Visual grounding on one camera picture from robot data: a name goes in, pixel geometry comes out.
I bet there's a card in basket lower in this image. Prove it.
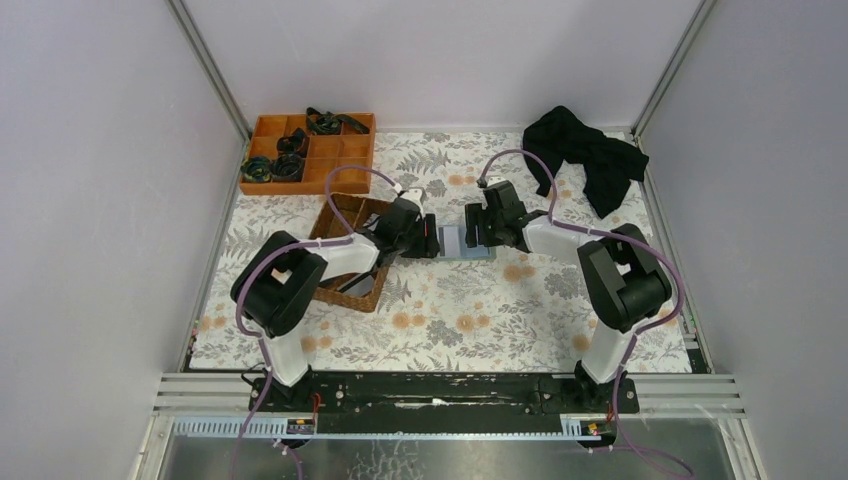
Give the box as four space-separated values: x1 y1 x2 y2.
336 273 376 297

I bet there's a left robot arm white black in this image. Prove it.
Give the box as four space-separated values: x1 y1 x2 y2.
231 188 435 387

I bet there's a green card holder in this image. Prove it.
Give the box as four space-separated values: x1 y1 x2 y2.
436 225 496 261

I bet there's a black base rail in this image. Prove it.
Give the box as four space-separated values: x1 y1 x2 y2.
248 371 640 424

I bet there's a floral table mat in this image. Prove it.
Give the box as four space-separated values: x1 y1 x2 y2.
192 131 694 374

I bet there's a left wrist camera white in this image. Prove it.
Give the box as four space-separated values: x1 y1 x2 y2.
398 187 426 216

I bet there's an orange divided tray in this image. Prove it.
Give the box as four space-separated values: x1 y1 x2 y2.
240 108 376 195

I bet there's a black strap coil left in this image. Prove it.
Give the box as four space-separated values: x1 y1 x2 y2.
241 156 276 184

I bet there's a black strap coil middle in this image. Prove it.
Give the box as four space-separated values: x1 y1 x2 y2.
277 128 311 158

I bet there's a black cloth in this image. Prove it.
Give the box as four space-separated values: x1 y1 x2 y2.
521 105 649 219

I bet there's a black strap top tray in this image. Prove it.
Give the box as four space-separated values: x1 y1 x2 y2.
305 107 371 137

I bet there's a white slotted cable duct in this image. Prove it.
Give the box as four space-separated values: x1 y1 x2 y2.
173 411 606 446

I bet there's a black strap coil lower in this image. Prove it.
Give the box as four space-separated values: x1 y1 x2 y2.
273 153 307 183

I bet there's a black strap coil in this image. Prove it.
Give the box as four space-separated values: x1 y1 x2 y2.
241 156 276 184
277 128 311 158
273 153 307 183

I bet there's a woven brown basket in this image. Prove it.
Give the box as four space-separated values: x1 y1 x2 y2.
308 193 391 313

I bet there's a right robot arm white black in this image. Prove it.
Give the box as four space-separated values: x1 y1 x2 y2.
465 177 672 385

